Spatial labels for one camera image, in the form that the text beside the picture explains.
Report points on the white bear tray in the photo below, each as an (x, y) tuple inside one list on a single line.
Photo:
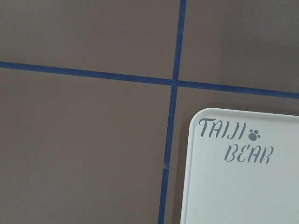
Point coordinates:
[(241, 168)]

